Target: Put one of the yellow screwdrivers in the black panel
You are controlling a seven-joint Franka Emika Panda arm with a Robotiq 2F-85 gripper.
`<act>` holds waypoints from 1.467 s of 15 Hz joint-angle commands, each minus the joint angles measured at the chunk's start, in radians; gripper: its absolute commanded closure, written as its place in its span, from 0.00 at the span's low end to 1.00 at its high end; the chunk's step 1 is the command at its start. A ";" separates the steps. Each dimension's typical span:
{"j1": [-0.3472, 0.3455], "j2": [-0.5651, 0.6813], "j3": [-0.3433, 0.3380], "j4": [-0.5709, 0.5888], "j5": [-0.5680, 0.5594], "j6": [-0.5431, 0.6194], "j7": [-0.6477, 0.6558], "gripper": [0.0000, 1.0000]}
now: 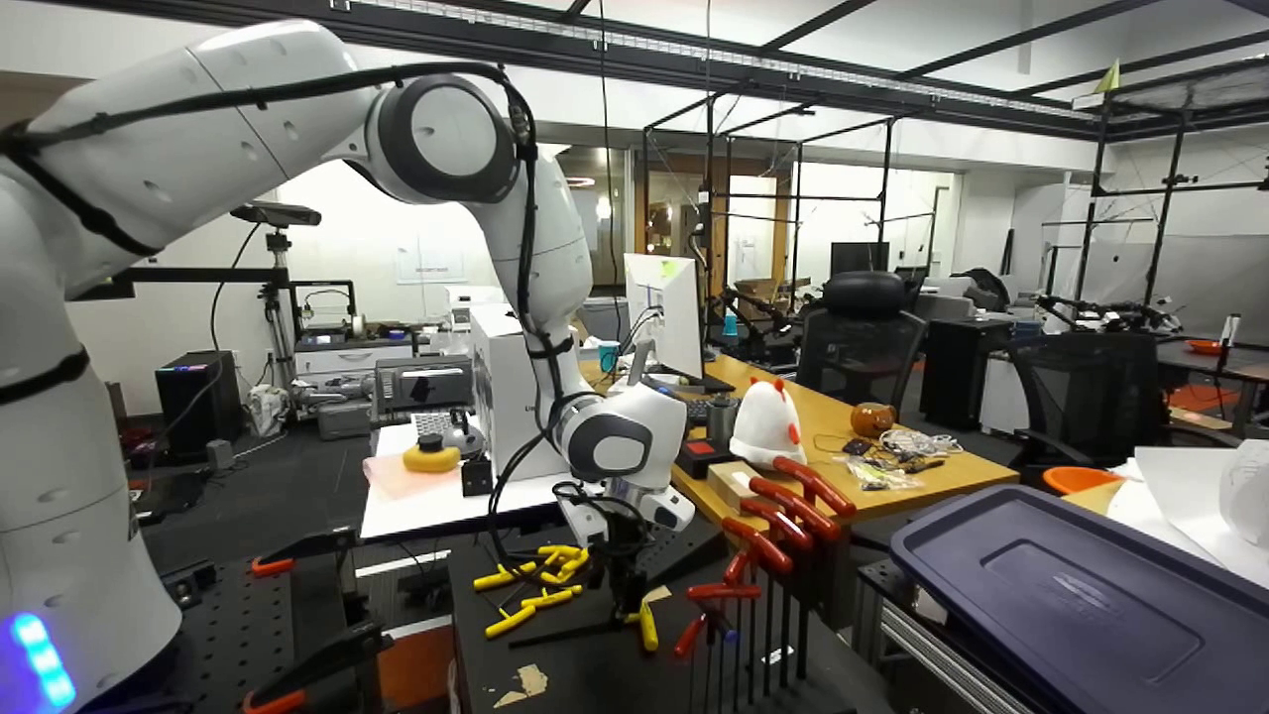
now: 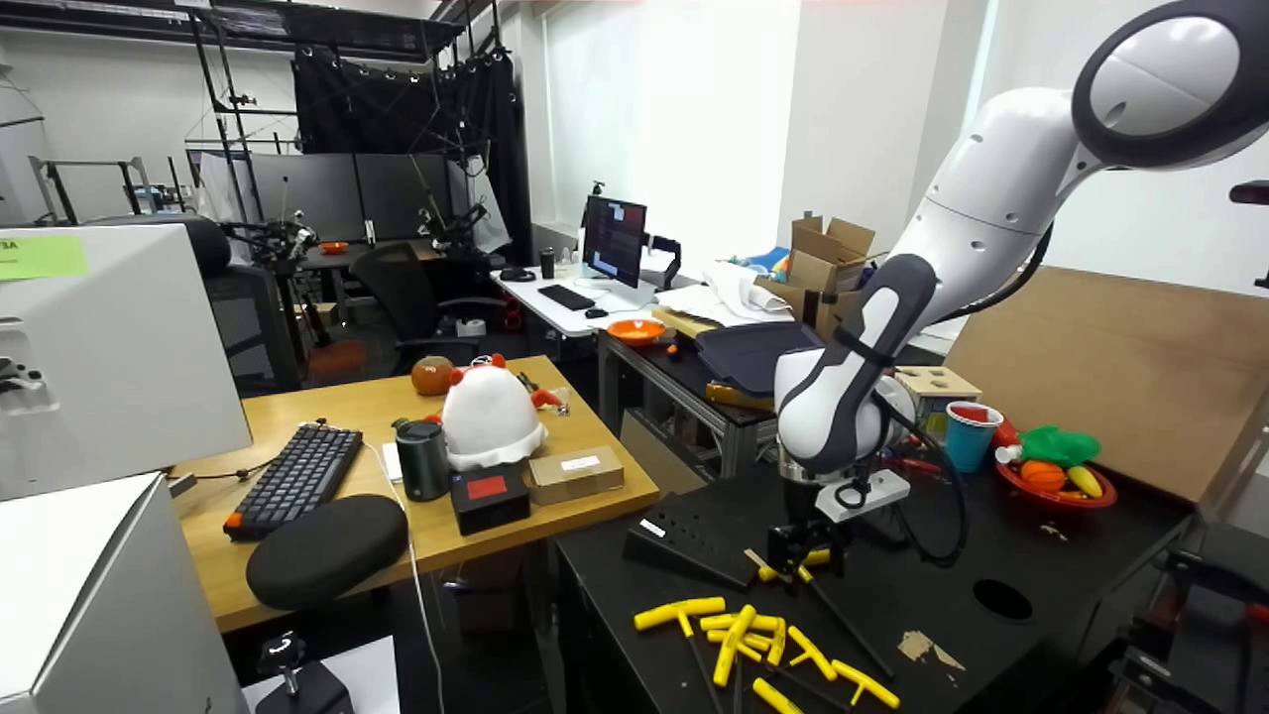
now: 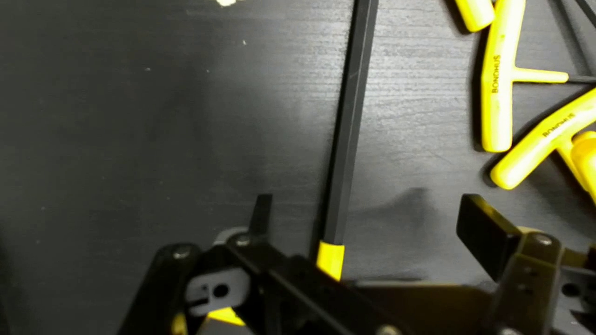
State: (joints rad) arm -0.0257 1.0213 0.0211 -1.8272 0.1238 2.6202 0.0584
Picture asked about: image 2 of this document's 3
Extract grey partition panel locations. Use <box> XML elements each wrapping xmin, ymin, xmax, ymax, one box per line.
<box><xmin>195</xmin><ymin>153</ymin><xmax>458</xmax><ymax>250</ymax></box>

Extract black computer monitor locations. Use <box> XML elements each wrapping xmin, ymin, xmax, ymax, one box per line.
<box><xmin>580</xmin><ymin>190</ymin><xmax>650</xmax><ymax>289</ymax></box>

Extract black keyboard orange trim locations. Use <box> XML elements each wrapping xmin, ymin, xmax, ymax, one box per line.
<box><xmin>217</xmin><ymin>422</ymin><xmax>367</xmax><ymax>544</ymax></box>

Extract yellow T-handle screwdriver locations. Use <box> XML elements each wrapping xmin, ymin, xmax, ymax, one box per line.
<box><xmin>630</xmin><ymin>597</ymin><xmax>728</xmax><ymax>643</ymax></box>
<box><xmin>827</xmin><ymin>655</ymin><xmax>905</xmax><ymax>714</ymax></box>
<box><xmin>710</xmin><ymin>602</ymin><xmax>762</xmax><ymax>691</ymax></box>
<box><xmin>699</xmin><ymin>611</ymin><xmax>793</xmax><ymax>670</ymax></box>
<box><xmin>740</xmin><ymin>544</ymin><xmax>929</xmax><ymax>655</ymax></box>
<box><xmin>785</xmin><ymin>622</ymin><xmax>840</xmax><ymax>688</ymax></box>
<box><xmin>748</xmin><ymin>674</ymin><xmax>803</xmax><ymax>714</ymax></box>

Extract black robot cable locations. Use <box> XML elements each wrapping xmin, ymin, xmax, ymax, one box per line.
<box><xmin>875</xmin><ymin>393</ymin><xmax>975</xmax><ymax>569</ymax></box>

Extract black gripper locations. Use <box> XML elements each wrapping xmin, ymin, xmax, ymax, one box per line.
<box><xmin>764</xmin><ymin>475</ymin><xmax>847</xmax><ymax>589</ymax></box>

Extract wooden desk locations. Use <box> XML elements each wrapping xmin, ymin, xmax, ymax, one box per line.
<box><xmin>170</xmin><ymin>352</ymin><xmax>665</xmax><ymax>635</ymax></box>

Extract black round cushion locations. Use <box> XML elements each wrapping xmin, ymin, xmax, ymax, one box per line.
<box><xmin>240</xmin><ymin>494</ymin><xmax>411</xmax><ymax>617</ymax></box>

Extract black screwdriver stand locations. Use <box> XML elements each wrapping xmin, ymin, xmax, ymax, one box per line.
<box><xmin>846</xmin><ymin>488</ymin><xmax>925</xmax><ymax>551</ymax></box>

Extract tall white box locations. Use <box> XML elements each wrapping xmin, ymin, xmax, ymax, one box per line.
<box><xmin>0</xmin><ymin>220</ymin><xmax>255</xmax><ymax>503</ymax></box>

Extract black cylinder speaker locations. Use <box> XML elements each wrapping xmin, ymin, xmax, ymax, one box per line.
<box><xmin>391</xmin><ymin>414</ymin><xmax>454</xmax><ymax>503</ymax></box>

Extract large cardboard sheet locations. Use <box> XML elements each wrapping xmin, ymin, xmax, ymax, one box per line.
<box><xmin>942</xmin><ymin>261</ymin><xmax>1269</xmax><ymax>508</ymax></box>

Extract black perforated holder panel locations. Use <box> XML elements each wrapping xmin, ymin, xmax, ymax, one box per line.
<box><xmin>622</xmin><ymin>488</ymin><xmax>803</xmax><ymax>589</ymax></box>

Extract light wooden box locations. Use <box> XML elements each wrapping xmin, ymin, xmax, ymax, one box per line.
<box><xmin>896</xmin><ymin>364</ymin><xmax>985</xmax><ymax>441</ymax></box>

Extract orange ball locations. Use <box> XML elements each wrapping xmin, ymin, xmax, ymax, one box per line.
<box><xmin>408</xmin><ymin>352</ymin><xmax>466</xmax><ymax>400</ymax></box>

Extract white paper stack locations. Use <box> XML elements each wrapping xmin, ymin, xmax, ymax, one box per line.
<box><xmin>657</xmin><ymin>256</ymin><xmax>797</xmax><ymax>334</ymax></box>

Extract tan flat box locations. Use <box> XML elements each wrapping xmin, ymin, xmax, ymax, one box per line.
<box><xmin>525</xmin><ymin>446</ymin><xmax>626</xmax><ymax>508</ymax></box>

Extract black knob stand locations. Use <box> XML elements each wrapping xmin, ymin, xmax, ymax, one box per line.
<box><xmin>251</xmin><ymin>631</ymin><xmax>358</xmax><ymax>714</ymax></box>

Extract tan wood chip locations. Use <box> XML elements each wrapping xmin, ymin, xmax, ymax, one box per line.
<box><xmin>896</xmin><ymin>627</ymin><xmax>966</xmax><ymax>680</ymax></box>

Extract black box red label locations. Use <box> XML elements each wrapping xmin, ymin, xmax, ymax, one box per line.
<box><xmin>449</xmin><ymin>465</ymin><xmax>534</xmax><ymax>540</ymax></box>

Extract green sticky note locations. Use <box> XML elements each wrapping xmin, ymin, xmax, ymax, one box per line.
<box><xmin>0</xmin><ymin>233</ymin><xmax>96</xmax><ymax>285</ymax></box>

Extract orange toy bowl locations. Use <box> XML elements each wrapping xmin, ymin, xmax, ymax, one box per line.
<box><xmin>996</xmin><ymin>458</ymin><xmax>1122</xmax><ymax>522</ymax></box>

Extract small black keyboard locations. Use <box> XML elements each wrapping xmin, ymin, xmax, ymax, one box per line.
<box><xmin>534</xmin><ymin>282</ymin><xmax>601</xmax><ymax>318</ymax></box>

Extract green toy vegetable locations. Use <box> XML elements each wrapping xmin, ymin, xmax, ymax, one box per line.
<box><xmin>1019</xmin><ymin>422</ymin><xmax>1104</xmax><ymax>469</ymax></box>

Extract black curtain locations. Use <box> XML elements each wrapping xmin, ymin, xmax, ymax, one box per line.
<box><xmin>289</xmin><ymin>46</ymin><xmax>534</xmax><ymax>261</ymax></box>

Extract grey metal table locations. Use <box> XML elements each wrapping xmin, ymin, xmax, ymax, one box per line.
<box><xmin>593</xmin><ymin>331</ymin><xmax>797</xmax><ymax>488</ymax></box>

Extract black equipment frame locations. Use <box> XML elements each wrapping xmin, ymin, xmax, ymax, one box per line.
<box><xmin>1106</xmin><ymin>522</ymin><xmax>1269</xmax><ymax>714</ymax></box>

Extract orange toy fruit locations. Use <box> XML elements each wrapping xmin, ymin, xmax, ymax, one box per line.
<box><xmin>1015</xmin><ymin>458</ymin><xmax>1072</xmax><ymax>502</ymax></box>

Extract black office chair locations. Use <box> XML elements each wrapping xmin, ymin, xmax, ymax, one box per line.
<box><xmin>183</xmin><ymin>213</ymin><xmax>310</xmax><ymax>393</ymax></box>
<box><xmin>349</xmin><ymin>233</ymin><xmax>530</xmax><ymax>371</ymax></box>

